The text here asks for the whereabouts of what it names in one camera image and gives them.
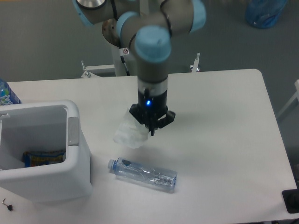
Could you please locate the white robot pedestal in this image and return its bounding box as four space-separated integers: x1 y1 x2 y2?
101 18 141 77

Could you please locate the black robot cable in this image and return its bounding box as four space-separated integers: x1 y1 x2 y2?
118 36 131 77

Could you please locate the blue plastic bag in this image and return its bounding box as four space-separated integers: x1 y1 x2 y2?
245 0 288 29

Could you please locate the black device at table edge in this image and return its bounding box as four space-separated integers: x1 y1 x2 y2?
282 189 299 214

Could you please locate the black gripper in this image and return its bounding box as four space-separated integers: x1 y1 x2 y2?
129 89 176 136

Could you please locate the clear plastic water bottle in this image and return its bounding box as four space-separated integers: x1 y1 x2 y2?
107 157 178 192

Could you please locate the blue labelled bottle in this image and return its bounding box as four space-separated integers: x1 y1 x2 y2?
0 79 21 106

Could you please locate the blue yellow snack wrapper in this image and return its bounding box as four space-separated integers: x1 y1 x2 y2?
22 150 66 168

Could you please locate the white paper tissue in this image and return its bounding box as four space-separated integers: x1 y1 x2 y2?
113 109 149 149

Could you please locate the white plastic trash can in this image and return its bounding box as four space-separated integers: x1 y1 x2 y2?
0 100 93 202

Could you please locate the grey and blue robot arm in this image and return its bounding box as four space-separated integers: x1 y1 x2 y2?
73 0 206 134

